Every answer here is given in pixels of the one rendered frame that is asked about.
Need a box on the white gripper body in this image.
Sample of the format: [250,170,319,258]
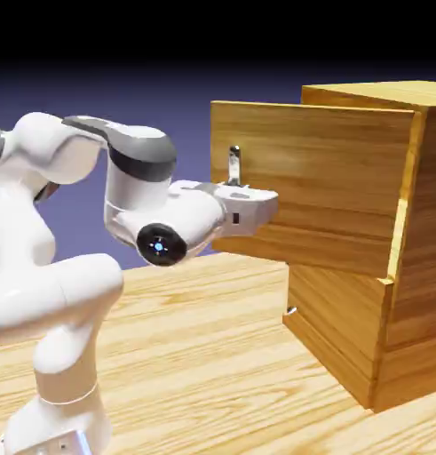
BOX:
[217,181,280,228]

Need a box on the curved silver door handle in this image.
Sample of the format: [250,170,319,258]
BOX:
[226,144,242,188]

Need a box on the large wood cabinet door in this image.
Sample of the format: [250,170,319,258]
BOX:
[210,100,424,279]

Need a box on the small wood cabinet door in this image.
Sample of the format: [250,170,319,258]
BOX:
[282,264,395,411]

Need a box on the light wood cabinet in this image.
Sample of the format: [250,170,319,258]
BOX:
[282,80,436,414]

